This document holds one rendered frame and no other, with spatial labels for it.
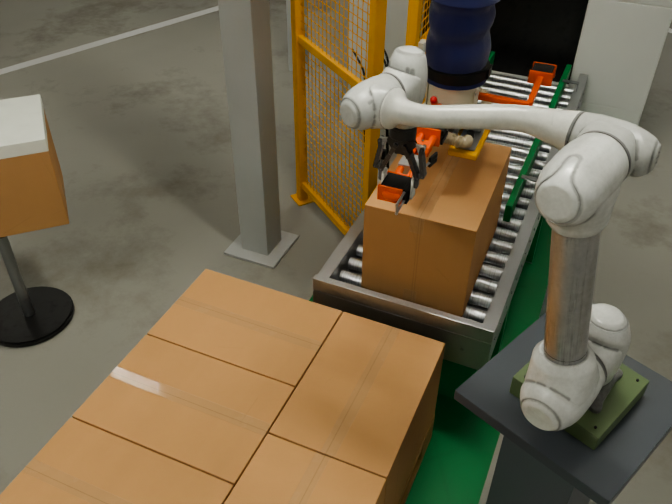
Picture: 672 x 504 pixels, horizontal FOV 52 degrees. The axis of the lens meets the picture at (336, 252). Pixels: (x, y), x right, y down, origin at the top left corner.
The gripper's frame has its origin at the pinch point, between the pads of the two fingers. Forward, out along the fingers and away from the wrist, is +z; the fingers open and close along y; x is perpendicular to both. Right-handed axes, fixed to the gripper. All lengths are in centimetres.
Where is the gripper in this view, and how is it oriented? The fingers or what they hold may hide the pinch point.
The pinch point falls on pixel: (398, 185)
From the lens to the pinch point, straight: 202.8
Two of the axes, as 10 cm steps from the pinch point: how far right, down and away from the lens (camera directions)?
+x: -4.0, 5.7, -7.2
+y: -9.2, -2.6, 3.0
